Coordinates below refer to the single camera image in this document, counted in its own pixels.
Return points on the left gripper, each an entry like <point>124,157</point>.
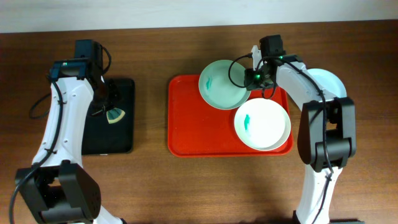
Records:
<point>115,91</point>

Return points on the green yellow sponge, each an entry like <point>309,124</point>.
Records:
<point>115,115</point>

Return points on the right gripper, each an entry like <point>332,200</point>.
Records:
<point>248,81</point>

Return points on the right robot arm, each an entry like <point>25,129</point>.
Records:
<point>327,130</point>

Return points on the black plastic tray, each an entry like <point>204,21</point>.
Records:
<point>104,136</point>

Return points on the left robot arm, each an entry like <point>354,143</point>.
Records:
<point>56,188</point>

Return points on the light blue plate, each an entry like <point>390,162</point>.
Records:
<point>329,81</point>

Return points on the white plate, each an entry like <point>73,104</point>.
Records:
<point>261,124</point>

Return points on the red plastic tray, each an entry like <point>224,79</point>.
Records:
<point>196,129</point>

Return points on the light green plate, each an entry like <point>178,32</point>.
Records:
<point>217,89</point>

